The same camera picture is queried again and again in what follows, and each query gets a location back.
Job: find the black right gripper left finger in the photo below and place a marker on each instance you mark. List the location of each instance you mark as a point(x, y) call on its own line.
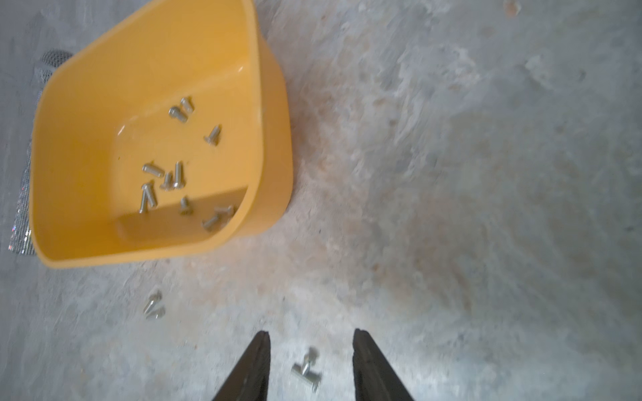
point(249, 379)

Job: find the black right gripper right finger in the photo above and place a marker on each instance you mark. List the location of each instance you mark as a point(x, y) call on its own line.
point(374, 378)

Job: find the yellow plastic storage box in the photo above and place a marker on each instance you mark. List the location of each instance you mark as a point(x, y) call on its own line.
point(104, 114)

